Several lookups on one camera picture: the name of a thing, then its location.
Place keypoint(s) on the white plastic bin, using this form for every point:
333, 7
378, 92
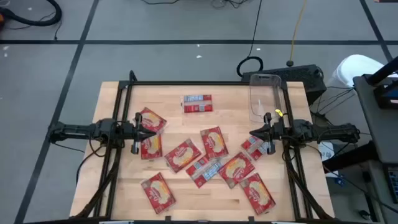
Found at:
354, 67

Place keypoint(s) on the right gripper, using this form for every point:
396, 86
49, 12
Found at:
271, 148

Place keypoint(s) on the black device on cart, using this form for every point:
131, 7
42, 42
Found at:
385, 96

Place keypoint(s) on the black metal table frame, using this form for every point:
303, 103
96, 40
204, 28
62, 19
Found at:
202, 83

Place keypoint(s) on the white paper sheet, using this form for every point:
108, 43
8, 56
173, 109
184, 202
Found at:
326, 155

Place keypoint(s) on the black perforated computer case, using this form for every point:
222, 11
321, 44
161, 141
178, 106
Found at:
298, 77

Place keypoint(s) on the clear plastic basket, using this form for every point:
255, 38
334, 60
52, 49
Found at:
264, 93

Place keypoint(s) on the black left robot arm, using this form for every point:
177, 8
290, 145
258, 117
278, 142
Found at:
77, 130

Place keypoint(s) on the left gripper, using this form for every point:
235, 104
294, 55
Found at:
136, 146

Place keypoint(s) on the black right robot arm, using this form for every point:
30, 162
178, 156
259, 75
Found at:
335, 132

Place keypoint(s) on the grey equipment cart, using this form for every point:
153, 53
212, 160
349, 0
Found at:
382, 130

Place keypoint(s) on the black pole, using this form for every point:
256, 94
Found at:
384, 71

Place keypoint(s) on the dark keyboard with blue keys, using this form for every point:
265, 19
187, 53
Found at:
392, 183

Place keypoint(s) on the red popcorn bag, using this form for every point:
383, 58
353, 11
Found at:
197, 107
214, 143
151, 149
203, 172
253, 148
158, 193
154, 119
236, 169
257, 193
183, 155

